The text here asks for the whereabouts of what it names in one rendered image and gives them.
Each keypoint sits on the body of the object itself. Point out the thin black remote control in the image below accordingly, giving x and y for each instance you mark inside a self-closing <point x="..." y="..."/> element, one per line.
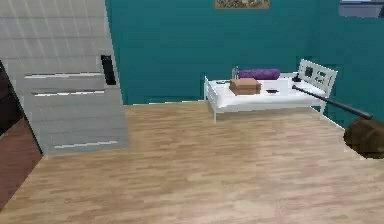
<point x="222" y="82"/>

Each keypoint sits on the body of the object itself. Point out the clear glass bottle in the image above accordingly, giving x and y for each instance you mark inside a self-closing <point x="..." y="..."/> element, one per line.
<point x="235" y="72"/>

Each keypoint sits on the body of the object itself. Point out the brown cardboard box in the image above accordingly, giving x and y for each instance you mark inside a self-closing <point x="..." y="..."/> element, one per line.
<point x="245" y="86"/>

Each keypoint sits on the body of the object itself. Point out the white bed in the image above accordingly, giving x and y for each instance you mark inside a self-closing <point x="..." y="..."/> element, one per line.
<point x="253" y="98"/>

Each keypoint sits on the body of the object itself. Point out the purple bolster pillow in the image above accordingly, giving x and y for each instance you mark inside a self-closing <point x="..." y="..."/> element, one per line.
<point x="259" y="74"/>

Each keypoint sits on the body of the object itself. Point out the small black flat phone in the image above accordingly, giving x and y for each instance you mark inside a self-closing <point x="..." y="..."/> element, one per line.
<point x="271" y="91"/>

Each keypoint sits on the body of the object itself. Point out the small black lump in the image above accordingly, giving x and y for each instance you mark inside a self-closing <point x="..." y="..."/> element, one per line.
<point x="296" y="78"/>

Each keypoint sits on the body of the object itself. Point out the white room door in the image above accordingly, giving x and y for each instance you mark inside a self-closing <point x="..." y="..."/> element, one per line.
<point x="66" y="83"/>

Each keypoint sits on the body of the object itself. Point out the black baseball bat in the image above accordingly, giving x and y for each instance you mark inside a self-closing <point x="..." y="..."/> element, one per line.
<point x="333" y="103"/>

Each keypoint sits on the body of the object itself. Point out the brown round lump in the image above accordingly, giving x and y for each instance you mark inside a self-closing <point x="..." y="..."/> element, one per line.
<point x="365" y="137"/>

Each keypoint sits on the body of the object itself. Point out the window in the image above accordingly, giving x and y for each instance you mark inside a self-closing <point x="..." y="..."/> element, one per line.
<point x="361" y="8"/>

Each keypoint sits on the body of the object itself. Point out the framed wall picture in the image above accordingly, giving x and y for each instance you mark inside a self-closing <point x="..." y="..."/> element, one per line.
<point x="242" y="3"/>

